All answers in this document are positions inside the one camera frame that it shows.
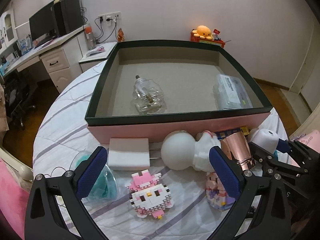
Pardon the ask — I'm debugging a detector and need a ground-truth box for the orange octopus plush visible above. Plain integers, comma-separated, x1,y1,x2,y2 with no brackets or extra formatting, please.
192,25,213,40

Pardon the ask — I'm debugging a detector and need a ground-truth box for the teal toy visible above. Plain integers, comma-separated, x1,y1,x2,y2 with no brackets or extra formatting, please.
81,164,118,206

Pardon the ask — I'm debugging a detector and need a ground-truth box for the red toy storage box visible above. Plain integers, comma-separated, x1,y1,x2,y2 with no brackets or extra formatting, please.
190,30,226,48

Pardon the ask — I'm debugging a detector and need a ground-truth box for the white power adapter block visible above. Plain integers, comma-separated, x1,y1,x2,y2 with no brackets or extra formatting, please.
107,138,161,171

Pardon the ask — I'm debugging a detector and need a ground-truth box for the black computer monitor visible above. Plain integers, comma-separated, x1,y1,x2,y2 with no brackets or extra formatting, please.
29,1,56,41

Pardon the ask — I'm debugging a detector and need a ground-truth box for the blue yellow flat box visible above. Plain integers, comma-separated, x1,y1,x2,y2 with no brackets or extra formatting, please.
215,126,249,140

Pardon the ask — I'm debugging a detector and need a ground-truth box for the white wall power strip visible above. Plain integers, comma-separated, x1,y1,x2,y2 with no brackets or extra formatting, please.
98,11,121,27

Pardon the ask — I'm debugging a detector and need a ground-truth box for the pink purple brick figure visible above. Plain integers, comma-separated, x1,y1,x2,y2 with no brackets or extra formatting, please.
205,172,235,211

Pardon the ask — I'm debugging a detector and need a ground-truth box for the clear plastic packaged item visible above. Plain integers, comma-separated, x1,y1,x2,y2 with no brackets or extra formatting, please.
213,74,253,110

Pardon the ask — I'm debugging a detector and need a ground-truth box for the white round-head figurine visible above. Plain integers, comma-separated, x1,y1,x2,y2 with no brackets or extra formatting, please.
161,131,221,172

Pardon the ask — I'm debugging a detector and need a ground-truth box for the white low side cabinet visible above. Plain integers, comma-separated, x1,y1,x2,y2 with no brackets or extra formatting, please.
79,42,117,73

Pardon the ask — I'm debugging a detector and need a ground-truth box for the black computer tower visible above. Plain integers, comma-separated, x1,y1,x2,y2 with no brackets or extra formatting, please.
52,0,83,36

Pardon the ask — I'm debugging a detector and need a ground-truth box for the white plug night light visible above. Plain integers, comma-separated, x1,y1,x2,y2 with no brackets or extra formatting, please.
247,128,279,155

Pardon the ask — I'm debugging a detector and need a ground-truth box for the orange capped bottle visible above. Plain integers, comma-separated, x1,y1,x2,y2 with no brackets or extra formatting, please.
84,25,96,50

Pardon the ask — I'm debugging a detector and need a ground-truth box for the clear glass bottle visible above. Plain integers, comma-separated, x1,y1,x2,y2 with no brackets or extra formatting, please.
132,75,165,115

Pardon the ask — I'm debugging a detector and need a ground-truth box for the white desk with drawers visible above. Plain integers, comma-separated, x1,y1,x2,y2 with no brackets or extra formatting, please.
4,27,87,93

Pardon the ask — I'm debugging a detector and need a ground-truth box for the pink white brick chick figure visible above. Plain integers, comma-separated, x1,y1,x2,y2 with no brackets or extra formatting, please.
126,170,174,219

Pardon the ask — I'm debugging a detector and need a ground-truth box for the rose gold shiny cylinder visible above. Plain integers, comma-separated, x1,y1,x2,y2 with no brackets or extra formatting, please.
221,132,255,170

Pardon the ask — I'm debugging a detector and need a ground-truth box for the white glass door cabinet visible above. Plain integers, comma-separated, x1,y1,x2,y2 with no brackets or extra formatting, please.
0,9,18,53

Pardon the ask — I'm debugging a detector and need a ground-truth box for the pink box with dark rim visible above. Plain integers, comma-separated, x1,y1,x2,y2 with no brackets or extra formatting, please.
85,40,272,144

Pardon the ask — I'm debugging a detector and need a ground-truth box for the pink bedding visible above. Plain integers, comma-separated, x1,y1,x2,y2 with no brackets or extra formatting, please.
0,160,29,239

